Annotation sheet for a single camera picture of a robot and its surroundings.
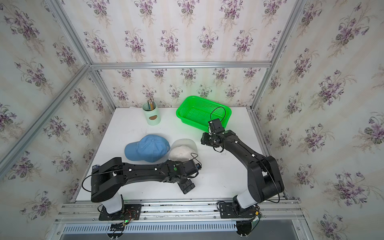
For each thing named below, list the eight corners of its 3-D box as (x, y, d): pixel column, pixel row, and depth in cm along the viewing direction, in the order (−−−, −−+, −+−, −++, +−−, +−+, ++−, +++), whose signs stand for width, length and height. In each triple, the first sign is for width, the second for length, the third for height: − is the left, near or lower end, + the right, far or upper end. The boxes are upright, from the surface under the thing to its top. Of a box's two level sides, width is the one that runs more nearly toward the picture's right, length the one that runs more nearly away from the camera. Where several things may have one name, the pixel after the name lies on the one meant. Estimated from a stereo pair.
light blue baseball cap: (123, 162, 91) (117, 154, 84) (130, 143, 100) (124, 134, 93) (168, 162, 92) (166, 155, 84) (170, 143, 101) (168, 134, 93)
